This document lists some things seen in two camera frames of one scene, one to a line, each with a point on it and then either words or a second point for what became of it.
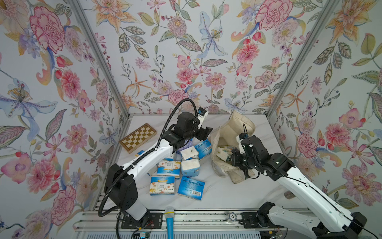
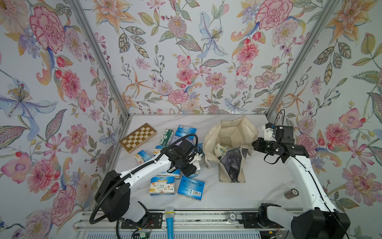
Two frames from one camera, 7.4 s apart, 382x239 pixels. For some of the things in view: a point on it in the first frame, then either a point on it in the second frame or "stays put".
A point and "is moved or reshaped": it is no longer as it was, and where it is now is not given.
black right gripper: x=236 y=159 → x=258 y=147
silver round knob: x=233 y=216 stays put
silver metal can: x=289 y=195 stays put
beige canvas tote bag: x=226 y=135 is moved or reshaped
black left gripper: x=203 y=133 → x=190 y=170
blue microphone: x=169 y=212 stays put
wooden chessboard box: x=138 y=138 stays put
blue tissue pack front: x=191 y=188 stays put
